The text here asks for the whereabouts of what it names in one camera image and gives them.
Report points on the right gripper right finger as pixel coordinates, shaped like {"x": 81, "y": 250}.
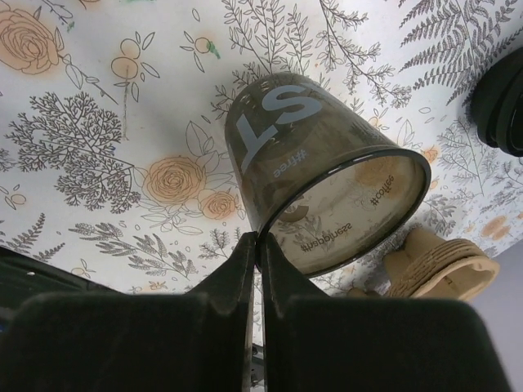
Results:
{"x": 315, "y": 342}

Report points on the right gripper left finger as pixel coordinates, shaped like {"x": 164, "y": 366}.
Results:
{"x": 85, "y": 339}

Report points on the black takeout coffee cup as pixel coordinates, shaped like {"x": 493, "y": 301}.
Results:
{"x": 315, "y": 176}

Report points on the floral table mat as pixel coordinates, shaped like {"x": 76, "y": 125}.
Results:
{"x": 113, "y": 160}

